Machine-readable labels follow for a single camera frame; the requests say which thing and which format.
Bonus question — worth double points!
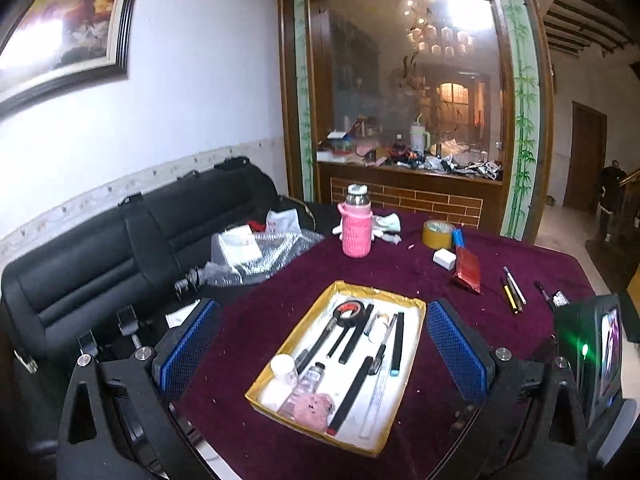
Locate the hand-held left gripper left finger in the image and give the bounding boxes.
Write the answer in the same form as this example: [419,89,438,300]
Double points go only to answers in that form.
[57,297,222,480]

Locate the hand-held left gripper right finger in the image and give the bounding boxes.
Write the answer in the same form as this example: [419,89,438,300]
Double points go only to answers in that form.
[426,299,589,480]

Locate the long black marker teal ends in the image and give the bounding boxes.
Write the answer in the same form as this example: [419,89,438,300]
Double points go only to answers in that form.
[389,312,405,378]

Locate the white glue tube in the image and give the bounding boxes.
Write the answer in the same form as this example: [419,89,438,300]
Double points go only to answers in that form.
[372,312,392,344]

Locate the yellow-rimmed white tray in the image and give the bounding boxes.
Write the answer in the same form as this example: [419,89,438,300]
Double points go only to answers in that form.
[244,280,427,458]

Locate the dark grey marker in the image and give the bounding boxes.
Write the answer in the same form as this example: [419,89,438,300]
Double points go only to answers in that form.
[338,303,374,366]

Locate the black electrical tape roll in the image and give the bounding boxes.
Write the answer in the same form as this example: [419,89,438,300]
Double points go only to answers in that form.
[332,299,369,327]

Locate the black marker red cap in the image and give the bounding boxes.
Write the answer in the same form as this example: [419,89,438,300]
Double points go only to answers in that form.
[326,356,374,437]

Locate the slim black pen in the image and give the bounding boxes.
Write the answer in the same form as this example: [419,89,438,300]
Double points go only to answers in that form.
[294,317,347,374]

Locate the pink fluffy toy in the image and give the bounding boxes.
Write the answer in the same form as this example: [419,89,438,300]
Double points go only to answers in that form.
[294,392,337,432]

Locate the grey pen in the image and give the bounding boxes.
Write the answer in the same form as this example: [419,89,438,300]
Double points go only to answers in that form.
[504,274,523,311]

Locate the red packet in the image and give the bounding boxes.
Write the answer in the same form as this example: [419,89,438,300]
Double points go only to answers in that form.
[452,247,484,295]

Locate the white pen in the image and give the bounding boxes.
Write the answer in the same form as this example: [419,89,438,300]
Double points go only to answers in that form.
[502,266,527,306]

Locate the white box in bubble wrap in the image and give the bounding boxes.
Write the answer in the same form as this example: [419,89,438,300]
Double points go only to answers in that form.
[211,225,264,267]

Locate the yellow tape roll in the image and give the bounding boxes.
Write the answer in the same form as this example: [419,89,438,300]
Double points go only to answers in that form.
[422,219,456,250]

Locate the bubble wrap sheet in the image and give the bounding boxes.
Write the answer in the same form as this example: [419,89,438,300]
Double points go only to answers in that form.
[204,229,327,289]

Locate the black leather sofa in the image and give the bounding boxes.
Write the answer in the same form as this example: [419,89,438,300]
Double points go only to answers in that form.
[0,156,282,461]

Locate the white gloves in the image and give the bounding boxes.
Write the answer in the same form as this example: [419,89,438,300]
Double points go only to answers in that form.
[332,212,402,247]

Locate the white pouch red print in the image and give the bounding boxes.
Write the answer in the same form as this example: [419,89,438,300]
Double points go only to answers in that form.
[264,208,302,235]

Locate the bottle with pink knit sleeve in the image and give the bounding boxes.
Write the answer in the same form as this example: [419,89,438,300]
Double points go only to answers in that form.
[337,184,374,259]

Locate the brown wooden door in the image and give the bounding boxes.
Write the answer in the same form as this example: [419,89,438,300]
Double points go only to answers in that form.
[564,101,609,214]

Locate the wooden glass cabinet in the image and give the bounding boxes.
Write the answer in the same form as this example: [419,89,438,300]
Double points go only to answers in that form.
[274,0,555,242]

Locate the framed wall picture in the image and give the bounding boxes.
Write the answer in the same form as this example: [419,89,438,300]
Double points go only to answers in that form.
[0,0,145,117]

